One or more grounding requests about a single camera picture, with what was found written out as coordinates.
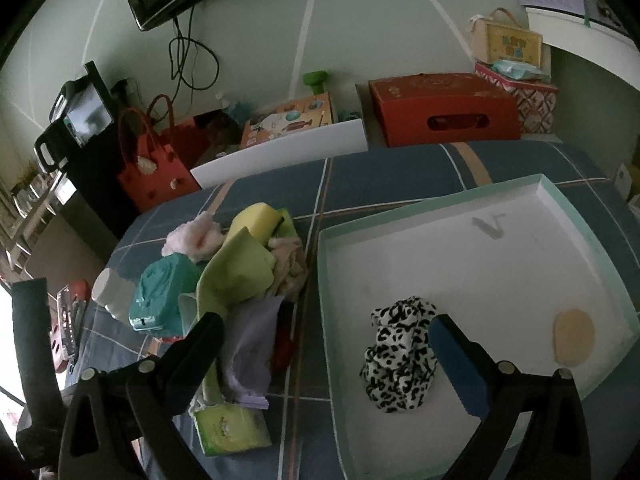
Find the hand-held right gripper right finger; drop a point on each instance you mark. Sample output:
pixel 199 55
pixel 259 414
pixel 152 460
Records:
pixel 460 370

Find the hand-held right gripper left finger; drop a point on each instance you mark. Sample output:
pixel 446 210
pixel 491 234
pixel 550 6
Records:
pixel 200 345

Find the leopard print scrunchie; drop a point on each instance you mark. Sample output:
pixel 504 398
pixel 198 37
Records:
pixel 395 360

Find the pink fluffy cloth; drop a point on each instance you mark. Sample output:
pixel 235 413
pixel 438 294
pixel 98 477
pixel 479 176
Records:
pixel 192 237

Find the white tray with mint rim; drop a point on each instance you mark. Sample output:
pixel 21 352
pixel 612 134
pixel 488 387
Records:
pixel 450 250

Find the lavender cloth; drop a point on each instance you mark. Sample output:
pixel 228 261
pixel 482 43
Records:
pixel 252 345

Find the green tissue pack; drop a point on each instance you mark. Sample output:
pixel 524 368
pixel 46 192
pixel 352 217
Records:
pixel 230 427

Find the light green cloth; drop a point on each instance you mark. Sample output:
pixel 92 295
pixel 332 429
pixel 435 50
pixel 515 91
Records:
pixel 240 265

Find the white plastic bottle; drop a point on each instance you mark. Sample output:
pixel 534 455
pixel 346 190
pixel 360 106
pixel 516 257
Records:
pixel 112 290

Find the beige cloth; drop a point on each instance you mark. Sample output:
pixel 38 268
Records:
pixel 290 270

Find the beige round pad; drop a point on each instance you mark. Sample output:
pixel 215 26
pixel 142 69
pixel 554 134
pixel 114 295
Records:
pixel 574 337

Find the rack with glass jars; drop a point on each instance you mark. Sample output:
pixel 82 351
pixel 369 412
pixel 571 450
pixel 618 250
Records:
pixel 27 210

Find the dark cabinet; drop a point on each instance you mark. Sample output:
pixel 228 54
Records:
pixel 85 220

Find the yellow sponge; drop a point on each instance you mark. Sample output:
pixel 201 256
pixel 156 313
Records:
pixel 257 220

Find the red tote bag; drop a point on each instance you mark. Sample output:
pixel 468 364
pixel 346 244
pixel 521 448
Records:
pixel 155 175

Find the blue plaid bed sheet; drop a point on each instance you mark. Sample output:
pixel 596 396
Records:
pixel 380 180

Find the white board panel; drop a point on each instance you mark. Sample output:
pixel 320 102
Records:
pixel 280 155

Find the black coffee machine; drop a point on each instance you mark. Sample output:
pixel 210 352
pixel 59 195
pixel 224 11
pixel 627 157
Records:
pixel 75 115

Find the orange toy box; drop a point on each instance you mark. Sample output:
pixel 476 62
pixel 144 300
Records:
pixel 285 122

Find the teal container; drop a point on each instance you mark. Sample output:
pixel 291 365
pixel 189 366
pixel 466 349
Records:
pixel 239 110

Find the red gift box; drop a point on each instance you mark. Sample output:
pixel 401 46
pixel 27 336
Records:
pixel 440 110

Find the patterned pink box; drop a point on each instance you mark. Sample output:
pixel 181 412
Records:
pixel 535 102

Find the green dumbbell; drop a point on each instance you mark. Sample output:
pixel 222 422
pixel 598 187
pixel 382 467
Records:
pixel 314 82

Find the pale blue wipes pack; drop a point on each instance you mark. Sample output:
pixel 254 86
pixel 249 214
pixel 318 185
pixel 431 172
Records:
pixel 520 69

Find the cream handbag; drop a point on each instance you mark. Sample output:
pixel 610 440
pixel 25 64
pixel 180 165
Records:
pixel 510 42

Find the white cabinet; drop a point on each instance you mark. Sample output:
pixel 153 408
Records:
pixel 575 30

